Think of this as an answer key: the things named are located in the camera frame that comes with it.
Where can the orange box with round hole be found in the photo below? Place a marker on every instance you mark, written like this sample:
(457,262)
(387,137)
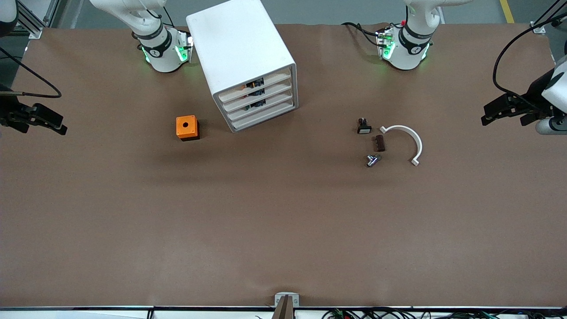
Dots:
(186,126)

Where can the small brown block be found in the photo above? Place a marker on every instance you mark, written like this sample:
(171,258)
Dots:
(378,144)

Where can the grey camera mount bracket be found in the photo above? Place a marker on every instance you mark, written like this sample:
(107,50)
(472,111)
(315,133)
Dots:
(286,301)

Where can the small silver metal connector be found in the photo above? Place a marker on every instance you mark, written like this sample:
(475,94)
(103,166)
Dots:
(372,161)

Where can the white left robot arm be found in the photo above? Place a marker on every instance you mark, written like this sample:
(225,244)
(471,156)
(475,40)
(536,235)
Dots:
(405,57)

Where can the small dark electrical component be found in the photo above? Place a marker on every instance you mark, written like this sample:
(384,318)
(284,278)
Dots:
(259,104)
(258,92)

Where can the white curved plastic bracket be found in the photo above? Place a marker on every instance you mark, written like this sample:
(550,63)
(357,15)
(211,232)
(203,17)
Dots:
(418,146)

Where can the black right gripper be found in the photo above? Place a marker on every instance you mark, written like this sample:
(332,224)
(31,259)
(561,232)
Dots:
(9,113)

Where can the black push button switch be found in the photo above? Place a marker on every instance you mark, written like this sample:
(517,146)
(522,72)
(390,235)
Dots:
(364,129)

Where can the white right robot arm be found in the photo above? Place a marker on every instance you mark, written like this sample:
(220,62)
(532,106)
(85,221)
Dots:
(164,57)

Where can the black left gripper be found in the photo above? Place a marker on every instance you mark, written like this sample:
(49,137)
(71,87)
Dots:
(534,98)

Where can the aluminium frame profile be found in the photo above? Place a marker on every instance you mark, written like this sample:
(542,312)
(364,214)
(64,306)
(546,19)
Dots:
(33,24)
(541,26)

